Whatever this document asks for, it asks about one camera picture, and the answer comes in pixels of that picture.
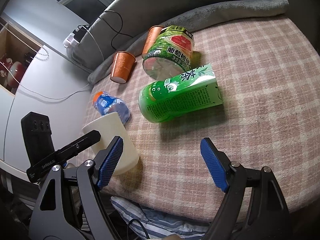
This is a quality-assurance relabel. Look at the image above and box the cream plastic cup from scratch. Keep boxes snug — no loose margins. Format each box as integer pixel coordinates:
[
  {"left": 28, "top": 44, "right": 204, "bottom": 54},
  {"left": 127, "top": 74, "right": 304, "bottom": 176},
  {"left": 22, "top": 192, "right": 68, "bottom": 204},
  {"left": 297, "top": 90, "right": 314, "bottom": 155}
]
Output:
[{"left": 81, "top": 112, "right": 140, "bottom": 176}]

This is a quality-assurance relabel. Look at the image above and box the orange paper cup left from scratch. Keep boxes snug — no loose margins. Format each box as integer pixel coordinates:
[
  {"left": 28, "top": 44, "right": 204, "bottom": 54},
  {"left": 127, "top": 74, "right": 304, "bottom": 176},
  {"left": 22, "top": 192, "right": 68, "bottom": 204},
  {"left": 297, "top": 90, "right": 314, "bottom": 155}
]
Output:
[{"left": 110, "top": 51, "right": 136, "bottom": 84}]

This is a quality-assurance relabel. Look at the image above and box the orange paper cup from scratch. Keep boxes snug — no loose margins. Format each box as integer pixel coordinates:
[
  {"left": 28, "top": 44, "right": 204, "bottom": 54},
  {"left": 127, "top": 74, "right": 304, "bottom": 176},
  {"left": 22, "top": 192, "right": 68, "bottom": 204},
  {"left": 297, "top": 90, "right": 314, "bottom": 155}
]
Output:
[
  {"left": 142, "top": 25, "right": 164, "bottom": 59},
  {"left": 110, "top": 51, "right": 136, "bottom": 84}
]

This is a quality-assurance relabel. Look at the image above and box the orange paper cup right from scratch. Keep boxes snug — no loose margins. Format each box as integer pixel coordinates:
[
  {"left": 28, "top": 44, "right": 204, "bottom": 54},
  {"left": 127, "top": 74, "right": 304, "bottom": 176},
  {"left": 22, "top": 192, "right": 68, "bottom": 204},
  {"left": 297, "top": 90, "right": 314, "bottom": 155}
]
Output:
[{"left": 142, "top": 25, "right": 164, "bottom": 59}]

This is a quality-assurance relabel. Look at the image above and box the red white ceramic vase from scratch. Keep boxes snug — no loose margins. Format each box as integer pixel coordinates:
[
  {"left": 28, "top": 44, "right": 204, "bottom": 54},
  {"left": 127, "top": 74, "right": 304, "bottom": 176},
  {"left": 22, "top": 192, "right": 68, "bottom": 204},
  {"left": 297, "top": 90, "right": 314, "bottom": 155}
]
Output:
[{"left": 1, "top": 54, "right": 26, "bottom": 94}]

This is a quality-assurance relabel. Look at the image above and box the blue orange Arctic Ocean can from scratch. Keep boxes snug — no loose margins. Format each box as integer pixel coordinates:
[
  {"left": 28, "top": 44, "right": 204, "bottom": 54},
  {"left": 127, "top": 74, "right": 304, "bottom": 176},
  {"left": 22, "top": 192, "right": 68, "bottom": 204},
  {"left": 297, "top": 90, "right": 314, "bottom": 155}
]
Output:
[{"left": 93, "top": 91, "right": 131, "bottom": 124}]

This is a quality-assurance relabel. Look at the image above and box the blue striped cloth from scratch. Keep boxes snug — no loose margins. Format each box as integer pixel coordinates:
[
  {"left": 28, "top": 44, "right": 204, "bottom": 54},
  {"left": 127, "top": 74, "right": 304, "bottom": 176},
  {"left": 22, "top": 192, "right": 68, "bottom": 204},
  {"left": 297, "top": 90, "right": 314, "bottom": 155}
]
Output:
[{"left": 111, "top": 196, "right": 210, "bottom": 239}]

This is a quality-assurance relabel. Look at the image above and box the white power strip with plugs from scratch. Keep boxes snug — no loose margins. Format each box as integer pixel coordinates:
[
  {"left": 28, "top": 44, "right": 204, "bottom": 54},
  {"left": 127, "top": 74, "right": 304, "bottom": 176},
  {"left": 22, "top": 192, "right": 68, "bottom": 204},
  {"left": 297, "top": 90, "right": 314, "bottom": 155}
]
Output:
[{"left": 63, "top": 29, "right": 80, "bottom": 49}]

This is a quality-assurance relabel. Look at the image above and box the black power adapter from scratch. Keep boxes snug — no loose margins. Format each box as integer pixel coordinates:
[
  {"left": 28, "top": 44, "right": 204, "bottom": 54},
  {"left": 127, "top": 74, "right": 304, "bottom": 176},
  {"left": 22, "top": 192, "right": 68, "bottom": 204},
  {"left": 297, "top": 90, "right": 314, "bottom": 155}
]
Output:
[{"left": 74, "top": 25, "right": 89, "bottom": 42}]

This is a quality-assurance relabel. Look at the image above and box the green tea drink carton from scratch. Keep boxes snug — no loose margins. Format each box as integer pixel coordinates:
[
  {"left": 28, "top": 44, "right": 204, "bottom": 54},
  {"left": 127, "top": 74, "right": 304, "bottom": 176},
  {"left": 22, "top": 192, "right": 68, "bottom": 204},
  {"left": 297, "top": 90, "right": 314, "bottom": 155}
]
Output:
[{"left": 138, "top": 64, "right": 223, "bottom": 123}]

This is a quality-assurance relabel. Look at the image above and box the pink plaid table cloth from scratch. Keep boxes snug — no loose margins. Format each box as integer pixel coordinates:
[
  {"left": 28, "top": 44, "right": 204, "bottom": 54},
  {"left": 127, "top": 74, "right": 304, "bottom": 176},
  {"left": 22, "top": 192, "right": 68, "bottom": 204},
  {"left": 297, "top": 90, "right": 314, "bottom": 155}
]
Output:
[{"left": 92, "top": 16, "right": 319, "bottom": 221}]

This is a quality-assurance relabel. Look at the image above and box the green grapefruit drink can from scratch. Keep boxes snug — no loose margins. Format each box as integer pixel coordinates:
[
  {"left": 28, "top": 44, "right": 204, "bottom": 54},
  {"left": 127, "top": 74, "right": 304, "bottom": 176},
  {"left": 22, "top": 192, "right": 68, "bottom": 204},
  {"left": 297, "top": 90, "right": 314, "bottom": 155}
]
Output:
[{"left": 143, "top": 25, "right": 194, "bottom": 81}]

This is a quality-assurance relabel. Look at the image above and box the white charging cable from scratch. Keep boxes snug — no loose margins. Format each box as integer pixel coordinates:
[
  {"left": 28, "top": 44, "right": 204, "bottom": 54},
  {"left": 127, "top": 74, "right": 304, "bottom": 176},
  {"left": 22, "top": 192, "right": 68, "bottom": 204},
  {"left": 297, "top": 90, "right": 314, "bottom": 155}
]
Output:
[{"left": 0, "top": 24, "right": 106, "bottom": 101}]

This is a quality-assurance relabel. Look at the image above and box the white bead curtain chain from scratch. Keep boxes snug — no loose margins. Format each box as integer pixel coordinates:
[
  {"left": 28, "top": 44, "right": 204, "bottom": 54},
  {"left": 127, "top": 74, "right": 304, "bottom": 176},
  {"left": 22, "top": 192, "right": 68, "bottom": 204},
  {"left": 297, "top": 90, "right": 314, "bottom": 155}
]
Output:
[{"left": 34, "top": 45, "right": 50, "bottom": 62}]

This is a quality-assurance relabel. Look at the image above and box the black power cable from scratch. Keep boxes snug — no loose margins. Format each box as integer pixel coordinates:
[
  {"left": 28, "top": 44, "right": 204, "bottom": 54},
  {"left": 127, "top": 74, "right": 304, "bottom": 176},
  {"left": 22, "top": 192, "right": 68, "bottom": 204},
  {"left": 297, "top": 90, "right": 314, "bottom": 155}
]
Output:
[{"left": 97, "top": 10, "right": 135, "bottom": 51}]

